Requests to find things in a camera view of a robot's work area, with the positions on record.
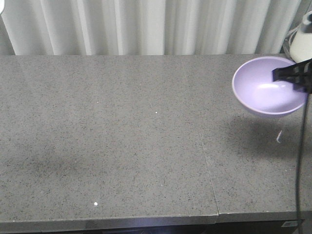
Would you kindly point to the purple plastic bowl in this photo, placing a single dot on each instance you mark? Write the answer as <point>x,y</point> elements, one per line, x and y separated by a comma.
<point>255,89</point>

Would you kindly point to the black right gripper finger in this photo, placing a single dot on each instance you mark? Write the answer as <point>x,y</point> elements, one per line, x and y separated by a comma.
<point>299,74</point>

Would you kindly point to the white pleated curtain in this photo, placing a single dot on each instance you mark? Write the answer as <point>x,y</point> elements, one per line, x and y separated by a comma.
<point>146,27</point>

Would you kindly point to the black two-drawer sterilizer cabinet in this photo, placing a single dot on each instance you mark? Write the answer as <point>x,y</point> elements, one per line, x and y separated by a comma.
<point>248,227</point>

